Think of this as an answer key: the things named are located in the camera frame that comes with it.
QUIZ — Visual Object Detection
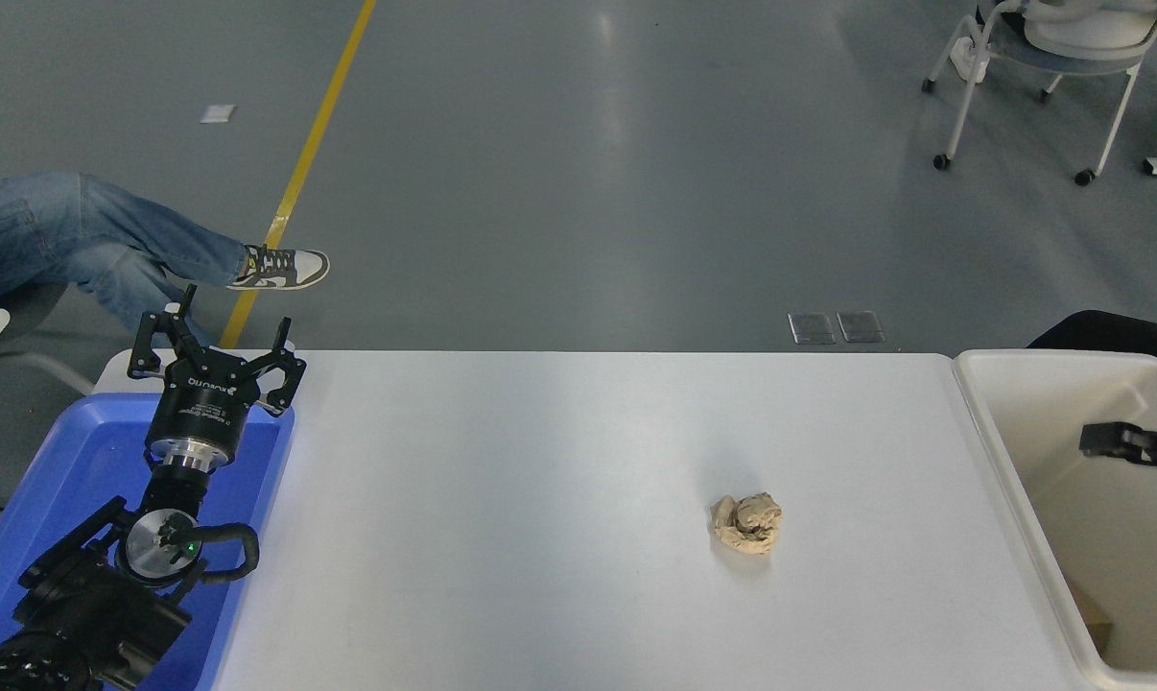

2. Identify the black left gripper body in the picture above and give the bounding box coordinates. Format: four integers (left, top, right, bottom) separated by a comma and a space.
145, 347, 276, 452

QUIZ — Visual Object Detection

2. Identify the metal floor plate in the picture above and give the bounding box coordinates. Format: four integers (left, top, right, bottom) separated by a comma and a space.
837, 310, 886, 344
788, 312, 838, 346

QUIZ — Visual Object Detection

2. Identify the large pale plastic bin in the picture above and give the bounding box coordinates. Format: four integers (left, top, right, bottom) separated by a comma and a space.
952, 348, 1157, 691

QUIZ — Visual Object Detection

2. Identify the black rounded object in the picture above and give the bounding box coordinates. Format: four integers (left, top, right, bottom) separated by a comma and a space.
1027, 310, 1157, 394

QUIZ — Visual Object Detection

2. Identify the blue plastic tray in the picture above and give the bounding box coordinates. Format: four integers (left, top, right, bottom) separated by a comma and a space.
0, 392, 297, 691

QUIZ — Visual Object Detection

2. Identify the person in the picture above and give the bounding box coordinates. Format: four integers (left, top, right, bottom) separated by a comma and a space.
0, 134, 331, 308

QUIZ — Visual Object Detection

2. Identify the crumpled tan paper ball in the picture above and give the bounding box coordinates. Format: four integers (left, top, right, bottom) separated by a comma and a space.
710, 492, 784, 557

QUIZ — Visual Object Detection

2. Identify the white wheeled chair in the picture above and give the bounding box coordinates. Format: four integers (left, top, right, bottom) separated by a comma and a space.
921, 0, 1157, 187

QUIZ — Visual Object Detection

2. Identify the white rounded object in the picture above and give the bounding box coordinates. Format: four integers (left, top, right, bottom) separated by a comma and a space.
1023, 0, 1157, 55

